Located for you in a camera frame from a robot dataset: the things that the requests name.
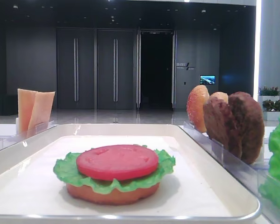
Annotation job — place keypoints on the dark double door middle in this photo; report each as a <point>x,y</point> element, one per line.
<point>115,69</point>

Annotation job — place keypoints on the clear acrylic left rack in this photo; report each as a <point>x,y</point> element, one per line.
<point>8,135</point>

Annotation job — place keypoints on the bottom bun slice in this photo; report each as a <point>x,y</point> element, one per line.
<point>115,197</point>

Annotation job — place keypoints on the right brown meat patty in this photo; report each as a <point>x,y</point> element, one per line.
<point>249,117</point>

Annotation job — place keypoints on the white rectangular tray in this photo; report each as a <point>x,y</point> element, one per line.
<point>199,191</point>

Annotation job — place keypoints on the cheese slice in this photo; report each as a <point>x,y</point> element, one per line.
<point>26,99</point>
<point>42,108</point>

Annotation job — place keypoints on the left brown meat patty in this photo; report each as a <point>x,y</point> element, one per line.
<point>220,124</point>

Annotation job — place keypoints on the green lettuce leaf on bun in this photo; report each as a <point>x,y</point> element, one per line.
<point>66,171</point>

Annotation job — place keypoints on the right cheese slice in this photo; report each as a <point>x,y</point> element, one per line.
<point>42,108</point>

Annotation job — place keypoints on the white cheese pusher block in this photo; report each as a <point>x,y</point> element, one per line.
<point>17,126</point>

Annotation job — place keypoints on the clear acrylic right rack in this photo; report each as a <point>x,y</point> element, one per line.
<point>255,177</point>

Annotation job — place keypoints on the brown meat patty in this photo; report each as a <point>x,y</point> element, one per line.
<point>249,117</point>
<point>220,124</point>

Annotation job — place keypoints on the green lettuce leaf in holder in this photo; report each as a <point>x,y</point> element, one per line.
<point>278,158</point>

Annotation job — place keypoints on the clear acrylic rack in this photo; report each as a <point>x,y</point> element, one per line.
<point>255,177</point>
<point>8,135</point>

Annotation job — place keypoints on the small wall screen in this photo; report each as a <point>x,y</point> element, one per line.
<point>207,79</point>

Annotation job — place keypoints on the dark double door left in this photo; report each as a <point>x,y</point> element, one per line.
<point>75,78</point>

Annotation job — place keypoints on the left cheese slice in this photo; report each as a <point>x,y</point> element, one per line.
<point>26,99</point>

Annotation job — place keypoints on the potted plants planter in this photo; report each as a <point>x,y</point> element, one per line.
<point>269,99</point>

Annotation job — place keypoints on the sesame top bun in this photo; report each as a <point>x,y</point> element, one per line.
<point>196,99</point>

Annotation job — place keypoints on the red tomato slice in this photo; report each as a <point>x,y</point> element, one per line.
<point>120,162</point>

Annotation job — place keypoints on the plain bun slice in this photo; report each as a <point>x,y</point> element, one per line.
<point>220,95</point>

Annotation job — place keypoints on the dark double door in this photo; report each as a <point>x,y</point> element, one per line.
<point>115,69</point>
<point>75,78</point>

